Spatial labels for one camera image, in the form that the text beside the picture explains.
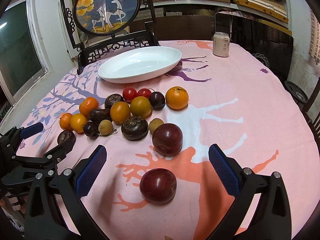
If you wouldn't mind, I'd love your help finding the large orange tangerine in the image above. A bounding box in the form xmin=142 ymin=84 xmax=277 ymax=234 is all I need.
xmin=165 ymin=86 xmax=189 ymax=110

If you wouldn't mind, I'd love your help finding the large dark water chestnut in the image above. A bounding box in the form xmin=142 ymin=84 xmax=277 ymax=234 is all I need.
xmin=121 ymin=116 xmax=149 ymax=141

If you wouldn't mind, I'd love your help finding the small dark cherry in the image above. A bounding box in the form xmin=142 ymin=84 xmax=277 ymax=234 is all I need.
xmin=83 ymin=121 xmax=99 ymax=139

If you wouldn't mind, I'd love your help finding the pink patterned tablecloth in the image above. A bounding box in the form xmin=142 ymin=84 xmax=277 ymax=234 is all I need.
xmin=15 ymin=39 xmax=320 ymax=240

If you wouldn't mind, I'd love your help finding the yellow orange tomato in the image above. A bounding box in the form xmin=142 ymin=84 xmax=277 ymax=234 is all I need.
xmin=130 ymin=96 xmax=152 ymax=118

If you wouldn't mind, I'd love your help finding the small orange tangerine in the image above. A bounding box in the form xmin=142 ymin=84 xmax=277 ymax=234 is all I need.
xmin=79 ymin=97 xmax=99 ymax=117

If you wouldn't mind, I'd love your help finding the white oval plate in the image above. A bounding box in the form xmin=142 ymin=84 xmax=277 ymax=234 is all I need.
xmin=98 ymin=46 xmax=182 ymax=84

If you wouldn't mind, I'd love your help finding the small orange kumquat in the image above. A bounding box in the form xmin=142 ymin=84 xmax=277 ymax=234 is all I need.
xmin=59 ymin=113 xmax=73 ymax=130

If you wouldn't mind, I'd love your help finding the red cherry tomato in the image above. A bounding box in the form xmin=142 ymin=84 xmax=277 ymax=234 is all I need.
xmin=137 ymin=88 xmax=152 ymax=99
xmin=123 ymin=87 xmax=137 ymax=103

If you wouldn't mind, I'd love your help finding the dark carved wooden chair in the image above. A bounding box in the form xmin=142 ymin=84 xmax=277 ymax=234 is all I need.
xmin=76 ymin=30 xmax=160 ymax=75

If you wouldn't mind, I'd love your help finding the tan longan fruit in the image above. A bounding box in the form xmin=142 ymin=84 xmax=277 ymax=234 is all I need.
xmin=98 ymin=120 xmax=113 ymax=135
xmin=149 ymin=118 xmax=164 ymax=134

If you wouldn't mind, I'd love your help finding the small orange tomato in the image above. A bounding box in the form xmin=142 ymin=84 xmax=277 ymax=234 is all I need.
xmin=70 ymin=113 xmax=87 ymax=133

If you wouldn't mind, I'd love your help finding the window with white frame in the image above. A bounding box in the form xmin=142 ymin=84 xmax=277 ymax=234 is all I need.
xmin=1 ymin=0 xmax=49 ymax=106

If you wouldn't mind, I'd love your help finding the round deer painting screen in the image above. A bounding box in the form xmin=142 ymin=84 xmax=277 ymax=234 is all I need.
xmin=60 ymin=0 xmax=154 ymax=51

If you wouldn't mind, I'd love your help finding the small dark purple plum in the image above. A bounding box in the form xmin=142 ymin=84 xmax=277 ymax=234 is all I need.
xmin=149 ymin=92 xmax=165 ymax=111

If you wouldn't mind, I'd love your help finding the large dark red plum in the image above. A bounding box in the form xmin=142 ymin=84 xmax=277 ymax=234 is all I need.
xmin=139 ymin=168 xmax=177 ymax=204

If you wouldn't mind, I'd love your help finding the beige drink can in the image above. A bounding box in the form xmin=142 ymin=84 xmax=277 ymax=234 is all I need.
xmin=213 ymin=32 xmax=230 ymax=57

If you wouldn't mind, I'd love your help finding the dark elongated water chestnut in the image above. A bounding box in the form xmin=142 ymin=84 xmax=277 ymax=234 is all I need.
xmin=89 ymin=108 xmax=112 ymax=124

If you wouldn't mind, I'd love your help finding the black weight plate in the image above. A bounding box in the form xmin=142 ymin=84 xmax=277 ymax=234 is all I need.
xmin=285 ymin=81 xmax=308 ymax=105

